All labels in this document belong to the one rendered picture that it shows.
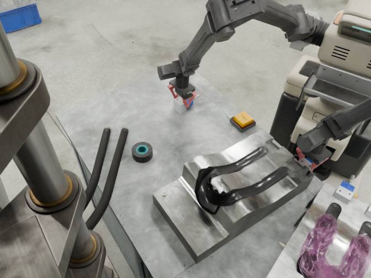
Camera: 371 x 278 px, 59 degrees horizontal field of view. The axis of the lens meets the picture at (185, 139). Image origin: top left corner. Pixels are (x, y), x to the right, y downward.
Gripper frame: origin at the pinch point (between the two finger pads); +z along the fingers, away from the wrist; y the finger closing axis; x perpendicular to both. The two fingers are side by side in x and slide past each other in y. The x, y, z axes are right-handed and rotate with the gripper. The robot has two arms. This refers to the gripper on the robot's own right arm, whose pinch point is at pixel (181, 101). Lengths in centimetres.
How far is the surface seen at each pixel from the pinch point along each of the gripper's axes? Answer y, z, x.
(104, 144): 1.3, 0.5, -39.2
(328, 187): 67, -1, 12
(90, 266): 48, -18, -67
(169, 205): 39, -1, -36
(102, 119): -15.3, 5.0, -30.9
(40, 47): -219, 84, 4
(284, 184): 57, -4, -2
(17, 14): -262, 69, 4
